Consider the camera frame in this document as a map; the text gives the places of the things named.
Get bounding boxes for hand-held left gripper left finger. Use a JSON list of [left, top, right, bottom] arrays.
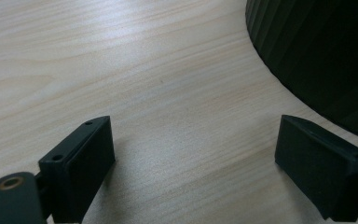
[[37, 115, 117, 224]]

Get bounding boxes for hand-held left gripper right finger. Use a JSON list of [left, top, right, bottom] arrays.
[[274, 114, 358, 223]]

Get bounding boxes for black trash can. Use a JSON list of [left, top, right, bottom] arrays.
[[244, 0, 358, 145]]

